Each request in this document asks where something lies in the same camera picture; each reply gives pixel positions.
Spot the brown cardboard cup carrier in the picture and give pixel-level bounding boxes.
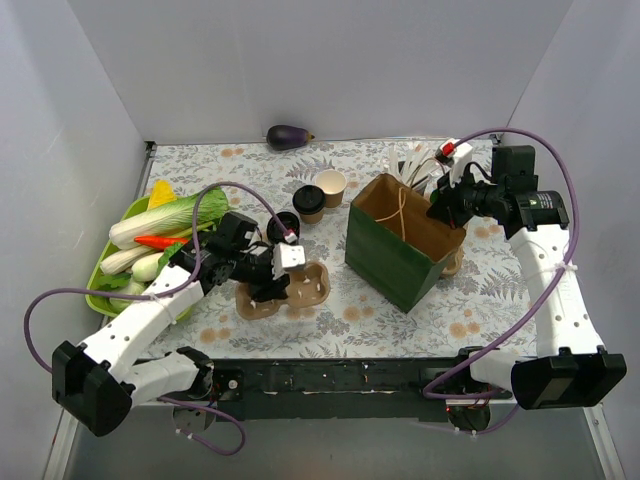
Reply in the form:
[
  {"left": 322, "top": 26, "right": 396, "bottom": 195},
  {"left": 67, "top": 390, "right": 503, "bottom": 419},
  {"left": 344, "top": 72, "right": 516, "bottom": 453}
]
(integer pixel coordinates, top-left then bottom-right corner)
[{"left": 440, "top": 247, "right": 464, "bottom": 278}]

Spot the black coffee cup lid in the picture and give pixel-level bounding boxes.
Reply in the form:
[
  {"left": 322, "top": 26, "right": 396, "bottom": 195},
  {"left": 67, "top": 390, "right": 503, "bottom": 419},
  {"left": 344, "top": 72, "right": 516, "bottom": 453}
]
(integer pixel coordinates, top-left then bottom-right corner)
[{"left": 292, "top": 185, "right": 326, "bottom": 215}]

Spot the dark green paper bag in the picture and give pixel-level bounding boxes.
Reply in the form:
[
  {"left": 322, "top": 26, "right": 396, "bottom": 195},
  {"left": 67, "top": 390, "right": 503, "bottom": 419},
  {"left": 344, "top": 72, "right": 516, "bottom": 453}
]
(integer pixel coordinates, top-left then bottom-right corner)
[{"left": 345, "top": 174, "right": 466, "bottom": 313}]

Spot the brown paper coffee cup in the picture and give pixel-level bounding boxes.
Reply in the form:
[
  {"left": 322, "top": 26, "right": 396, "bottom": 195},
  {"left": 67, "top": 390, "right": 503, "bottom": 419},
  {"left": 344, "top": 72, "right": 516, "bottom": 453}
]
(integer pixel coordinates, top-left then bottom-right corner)
[{"left": 299, "top": 209, "right": 324, "bottom": 225}]

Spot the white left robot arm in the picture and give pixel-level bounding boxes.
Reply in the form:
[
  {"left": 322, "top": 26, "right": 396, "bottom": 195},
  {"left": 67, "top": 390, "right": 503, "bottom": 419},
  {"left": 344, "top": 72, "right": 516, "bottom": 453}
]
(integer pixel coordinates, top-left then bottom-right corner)
[{"left": 51, "top": 212, "right": 304, "bottom": 437}]

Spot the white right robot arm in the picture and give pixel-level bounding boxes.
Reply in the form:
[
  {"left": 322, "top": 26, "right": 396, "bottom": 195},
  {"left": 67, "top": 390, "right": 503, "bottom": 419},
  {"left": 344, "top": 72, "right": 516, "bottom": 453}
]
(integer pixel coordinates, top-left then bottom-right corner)
[{"left": 427, "top": 141, "right": 627, "bottom": 410}]

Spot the black lid stack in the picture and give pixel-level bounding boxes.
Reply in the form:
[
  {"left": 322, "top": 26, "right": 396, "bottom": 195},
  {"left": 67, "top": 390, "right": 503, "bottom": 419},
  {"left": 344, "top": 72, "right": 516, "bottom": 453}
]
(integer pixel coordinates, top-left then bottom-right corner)
[{"left": 266, "top": 211, "right": 300, "bottom": 244}]

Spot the green leafy lettuce toy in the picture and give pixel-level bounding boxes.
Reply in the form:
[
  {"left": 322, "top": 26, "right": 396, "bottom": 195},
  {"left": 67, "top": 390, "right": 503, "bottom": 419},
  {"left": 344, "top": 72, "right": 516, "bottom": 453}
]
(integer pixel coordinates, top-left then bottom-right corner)
[{"left": 157, "top": 243, "right": 184, "bottom": 274}]

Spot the large napa cabbage toy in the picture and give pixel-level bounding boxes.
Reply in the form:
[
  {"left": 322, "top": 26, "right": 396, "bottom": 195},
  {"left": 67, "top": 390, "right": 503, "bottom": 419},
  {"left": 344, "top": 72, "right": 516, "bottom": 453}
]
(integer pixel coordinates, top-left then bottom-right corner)
[{"left": 109, "top": 188, "right": 229, "bottom": 250}]

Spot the orange carrot toy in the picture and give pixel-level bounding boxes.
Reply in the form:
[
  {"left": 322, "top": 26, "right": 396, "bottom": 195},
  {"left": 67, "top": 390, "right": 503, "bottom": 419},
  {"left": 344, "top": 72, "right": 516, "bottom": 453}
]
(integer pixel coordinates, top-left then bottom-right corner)
[{"left": 134, "top": 236, "right": 188, "bottom": 250}]

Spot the yellow corn toy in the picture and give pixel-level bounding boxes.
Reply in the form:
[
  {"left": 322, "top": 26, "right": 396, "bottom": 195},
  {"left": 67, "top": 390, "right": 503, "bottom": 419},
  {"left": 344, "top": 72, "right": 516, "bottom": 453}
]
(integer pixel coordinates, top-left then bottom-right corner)
[{"left": 147, "top": 180, "right": 177, "bottom": 210}]

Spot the white daikon radish toy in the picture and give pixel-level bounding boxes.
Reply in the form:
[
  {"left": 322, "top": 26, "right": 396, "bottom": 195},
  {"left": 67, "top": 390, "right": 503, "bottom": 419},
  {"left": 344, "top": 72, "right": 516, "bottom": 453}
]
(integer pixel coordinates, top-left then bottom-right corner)
[{"left": 99, "top": 246, "right": 163, "bottom": 278}]

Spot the floral patterned table mat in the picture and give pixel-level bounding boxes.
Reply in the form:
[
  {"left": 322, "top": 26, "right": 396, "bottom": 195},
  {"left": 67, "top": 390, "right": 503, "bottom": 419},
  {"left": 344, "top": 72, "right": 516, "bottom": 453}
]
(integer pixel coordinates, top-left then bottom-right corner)
[{"left": 146, "top": 140, "right": 531, "bottom": 359}]

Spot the purple eggplant toy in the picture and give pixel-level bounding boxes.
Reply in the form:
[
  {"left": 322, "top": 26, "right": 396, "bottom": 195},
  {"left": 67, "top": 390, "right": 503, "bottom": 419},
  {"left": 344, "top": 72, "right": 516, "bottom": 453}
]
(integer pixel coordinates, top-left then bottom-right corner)
[{"left": 266, "top": 125, "right": 315, "bottom": 151}]

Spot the round green cabbage toy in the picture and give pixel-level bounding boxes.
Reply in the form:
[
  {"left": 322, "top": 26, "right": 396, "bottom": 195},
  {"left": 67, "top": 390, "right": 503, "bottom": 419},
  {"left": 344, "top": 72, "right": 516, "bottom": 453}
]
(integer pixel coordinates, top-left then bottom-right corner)
[{"left": 108, "top": 279, "right": 147, "bottom": 314}]

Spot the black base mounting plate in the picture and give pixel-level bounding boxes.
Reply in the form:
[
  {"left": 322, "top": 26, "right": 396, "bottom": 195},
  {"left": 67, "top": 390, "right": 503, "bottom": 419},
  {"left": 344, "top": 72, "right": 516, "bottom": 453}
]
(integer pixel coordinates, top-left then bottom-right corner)
[{"left": 200, "top": 357, "right": 458, "bottom": 422}]

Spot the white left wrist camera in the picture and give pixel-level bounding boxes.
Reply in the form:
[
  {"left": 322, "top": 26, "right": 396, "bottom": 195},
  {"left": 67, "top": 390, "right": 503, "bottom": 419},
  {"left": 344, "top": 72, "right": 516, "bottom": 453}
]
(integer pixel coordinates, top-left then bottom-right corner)
[{"left": 273, "top": 243, "right": 306, "bottom": 279}]

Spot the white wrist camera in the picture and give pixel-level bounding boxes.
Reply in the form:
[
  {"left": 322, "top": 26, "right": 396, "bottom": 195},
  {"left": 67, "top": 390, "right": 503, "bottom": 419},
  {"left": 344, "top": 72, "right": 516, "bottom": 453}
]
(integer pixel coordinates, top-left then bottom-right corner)
[
  {"left": 273, "top": 243, "right": 306, "bottom": 279},
  {"left": 435, "top": 138, "right": 473, "bottom": 187}
]

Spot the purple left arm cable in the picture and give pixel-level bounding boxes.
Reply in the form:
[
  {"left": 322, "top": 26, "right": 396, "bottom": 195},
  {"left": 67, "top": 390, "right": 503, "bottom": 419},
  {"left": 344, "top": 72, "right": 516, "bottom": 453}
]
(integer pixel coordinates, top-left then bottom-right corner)
[{"left": 23, "top": 181, "right": 296, "bottom": 456}]

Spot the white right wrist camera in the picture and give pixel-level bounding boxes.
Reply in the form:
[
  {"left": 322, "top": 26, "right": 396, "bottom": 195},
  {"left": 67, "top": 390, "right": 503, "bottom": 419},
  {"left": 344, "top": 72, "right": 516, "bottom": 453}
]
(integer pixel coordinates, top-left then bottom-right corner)
[{"left": 435, "top": 138, "right": 473, "bottom": 187}]

